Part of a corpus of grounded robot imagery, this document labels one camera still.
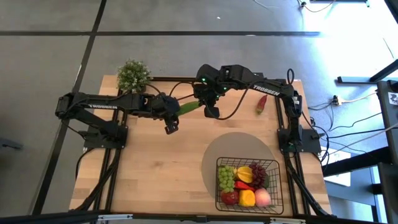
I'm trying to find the red grape bunch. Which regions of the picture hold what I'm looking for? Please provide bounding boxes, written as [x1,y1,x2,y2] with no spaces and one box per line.
[248,161,267,189]

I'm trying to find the red yellow apple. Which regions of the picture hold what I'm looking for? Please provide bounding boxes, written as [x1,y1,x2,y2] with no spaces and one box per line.
[220,189,240,206]

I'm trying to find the yellow star fruit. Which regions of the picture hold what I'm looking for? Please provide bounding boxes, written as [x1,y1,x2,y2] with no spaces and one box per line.
[235,166,254,184]

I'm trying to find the black cabinet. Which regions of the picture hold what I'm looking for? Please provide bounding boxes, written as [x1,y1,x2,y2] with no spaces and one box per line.
[377,79,398,224]

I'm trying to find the black cable with plug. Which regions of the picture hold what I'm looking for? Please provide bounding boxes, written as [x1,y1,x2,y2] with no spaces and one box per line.
[297,0,336,13]

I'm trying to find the pink peach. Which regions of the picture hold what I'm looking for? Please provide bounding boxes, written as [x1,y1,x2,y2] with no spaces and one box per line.
[254,187,272,208]

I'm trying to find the green cucumber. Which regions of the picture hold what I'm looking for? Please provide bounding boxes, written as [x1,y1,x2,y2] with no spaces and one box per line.
[177,101,201,117]

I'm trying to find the grey floor object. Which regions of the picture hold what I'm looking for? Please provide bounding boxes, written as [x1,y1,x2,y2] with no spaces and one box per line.
[0,138,23,151]

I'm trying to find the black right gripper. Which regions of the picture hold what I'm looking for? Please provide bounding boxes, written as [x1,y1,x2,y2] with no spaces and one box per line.
[192,81,225,119]

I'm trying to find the black cable bundle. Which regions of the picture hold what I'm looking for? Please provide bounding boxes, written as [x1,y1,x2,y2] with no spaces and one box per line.
[284,152,332,216]
[74,148,122,212]

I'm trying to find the black floor cable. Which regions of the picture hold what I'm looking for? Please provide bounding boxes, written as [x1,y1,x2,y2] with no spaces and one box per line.
[310,111,398,139]

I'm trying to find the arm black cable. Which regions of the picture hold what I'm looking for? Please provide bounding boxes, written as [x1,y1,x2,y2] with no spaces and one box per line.
[216,87,250,121]
[145,81,200,102]

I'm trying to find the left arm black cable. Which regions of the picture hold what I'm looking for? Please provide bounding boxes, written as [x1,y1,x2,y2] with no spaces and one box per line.
[145,81,200,102]

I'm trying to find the yellow bell pepper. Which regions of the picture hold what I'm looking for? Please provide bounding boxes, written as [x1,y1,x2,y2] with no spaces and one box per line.
[238,189,256,208]

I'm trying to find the round grey mat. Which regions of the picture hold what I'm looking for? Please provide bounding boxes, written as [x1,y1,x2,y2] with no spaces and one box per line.
[201,132,277,200]

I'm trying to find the black aluminium table frame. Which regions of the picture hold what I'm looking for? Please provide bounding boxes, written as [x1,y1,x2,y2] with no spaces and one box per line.
[93,77,312,217]

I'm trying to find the black rig beam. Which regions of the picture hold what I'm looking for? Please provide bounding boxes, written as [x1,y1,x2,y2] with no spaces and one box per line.
[0,210,398,224]

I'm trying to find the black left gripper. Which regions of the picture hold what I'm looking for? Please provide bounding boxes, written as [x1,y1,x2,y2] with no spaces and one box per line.
[151,93,185,136]

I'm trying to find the white floor cable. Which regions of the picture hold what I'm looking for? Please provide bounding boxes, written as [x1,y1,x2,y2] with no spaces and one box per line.
[338,91,379,105]

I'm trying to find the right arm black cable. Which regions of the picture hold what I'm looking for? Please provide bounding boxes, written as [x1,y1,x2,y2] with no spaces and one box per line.
[216,87,250,121]

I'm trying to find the potted green plant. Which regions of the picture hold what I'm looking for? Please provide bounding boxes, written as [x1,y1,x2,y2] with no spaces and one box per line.
[116,58,153,94]

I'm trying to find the green grape bunch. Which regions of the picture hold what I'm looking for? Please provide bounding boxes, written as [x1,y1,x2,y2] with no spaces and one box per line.
[218,165,236,194]

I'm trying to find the blue floor cables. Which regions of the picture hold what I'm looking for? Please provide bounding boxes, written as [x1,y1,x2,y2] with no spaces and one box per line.
[307,101,335,125]

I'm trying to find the black wire basket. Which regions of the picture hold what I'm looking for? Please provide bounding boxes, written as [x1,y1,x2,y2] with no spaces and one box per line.
[215,157,285,215]

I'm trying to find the black metal stand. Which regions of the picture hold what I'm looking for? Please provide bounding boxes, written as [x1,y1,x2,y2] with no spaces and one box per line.
[336,58,398,85]

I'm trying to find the black slanted beam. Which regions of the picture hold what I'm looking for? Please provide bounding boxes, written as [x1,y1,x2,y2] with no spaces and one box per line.
[322,146,392,177]

